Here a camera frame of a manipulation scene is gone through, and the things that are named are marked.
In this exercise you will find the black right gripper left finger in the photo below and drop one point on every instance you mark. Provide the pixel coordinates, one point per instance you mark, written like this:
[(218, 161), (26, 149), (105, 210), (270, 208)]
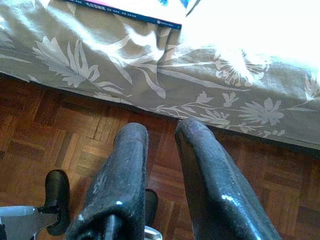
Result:
[(117, 187)]

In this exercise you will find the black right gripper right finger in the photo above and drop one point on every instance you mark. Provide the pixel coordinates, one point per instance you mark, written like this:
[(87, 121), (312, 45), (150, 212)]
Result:
[(215, 187)]

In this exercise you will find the colourful manga comic book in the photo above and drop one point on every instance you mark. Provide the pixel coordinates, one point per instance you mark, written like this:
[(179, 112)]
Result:
[(150, 18)]

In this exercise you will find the beige floral bed sheet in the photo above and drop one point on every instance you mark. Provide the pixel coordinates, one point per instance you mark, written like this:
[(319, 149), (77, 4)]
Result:
[(100, 50)]

